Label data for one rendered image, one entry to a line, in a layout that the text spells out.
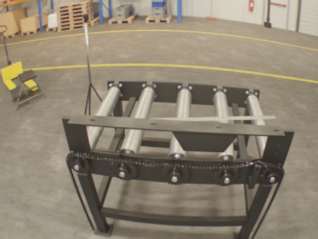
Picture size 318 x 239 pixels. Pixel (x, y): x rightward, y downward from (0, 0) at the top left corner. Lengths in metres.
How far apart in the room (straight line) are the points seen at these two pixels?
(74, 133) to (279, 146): 1.18
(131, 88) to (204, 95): 0.62
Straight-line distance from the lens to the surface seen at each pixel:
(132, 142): 1.70
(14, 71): 5.97
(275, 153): 1.57
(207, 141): 1.46
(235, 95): 2.38
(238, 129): 1.39
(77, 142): 1.63
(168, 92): 2.37
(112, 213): 2.04
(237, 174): 1.55
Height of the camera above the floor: 1.94
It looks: 33 degrees down
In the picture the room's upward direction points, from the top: 1 degrees counter-clockwise
